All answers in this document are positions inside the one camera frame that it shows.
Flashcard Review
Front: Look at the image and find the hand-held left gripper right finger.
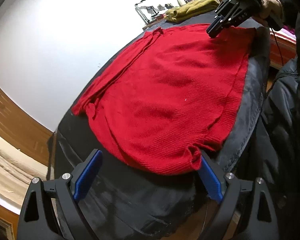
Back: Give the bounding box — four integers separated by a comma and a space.
199, 152, 280, 240

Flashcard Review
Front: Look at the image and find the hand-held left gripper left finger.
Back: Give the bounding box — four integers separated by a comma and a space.
16, 149, 103, 240

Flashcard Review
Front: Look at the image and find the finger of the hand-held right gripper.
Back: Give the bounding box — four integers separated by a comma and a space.
206, 15, 227, 39

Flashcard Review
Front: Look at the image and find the red knit sweater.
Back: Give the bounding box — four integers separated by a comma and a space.
71, 23, 257, 176

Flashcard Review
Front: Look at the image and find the person's right forearm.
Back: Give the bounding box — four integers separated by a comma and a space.
271, 0, 300, 30

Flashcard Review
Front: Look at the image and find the person's right hand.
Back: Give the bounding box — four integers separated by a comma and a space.
259, 0, 283, 27

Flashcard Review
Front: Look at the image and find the olive striped sweater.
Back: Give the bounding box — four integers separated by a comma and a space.
164, 0, 220, 23

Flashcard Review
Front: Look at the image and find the black table cover cloth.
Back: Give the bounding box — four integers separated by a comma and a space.
47, 10, 270, 240

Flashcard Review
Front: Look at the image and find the wooden sideboard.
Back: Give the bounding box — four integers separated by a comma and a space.
142, 0, 215, 30

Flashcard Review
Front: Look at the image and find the folding desk lamp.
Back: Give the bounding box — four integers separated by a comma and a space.
134, 0, 163, 25

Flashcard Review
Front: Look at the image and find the beige curtain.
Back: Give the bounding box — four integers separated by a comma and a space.
0, 127, 50, 205

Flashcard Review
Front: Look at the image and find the person's black jacket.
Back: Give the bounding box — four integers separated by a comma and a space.
255, 12, 300, 230

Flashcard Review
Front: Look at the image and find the light wooden door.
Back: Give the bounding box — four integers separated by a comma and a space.
0, 77, 56, 165

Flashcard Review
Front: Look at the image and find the black cable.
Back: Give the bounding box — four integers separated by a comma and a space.
265, 27, 284, 100

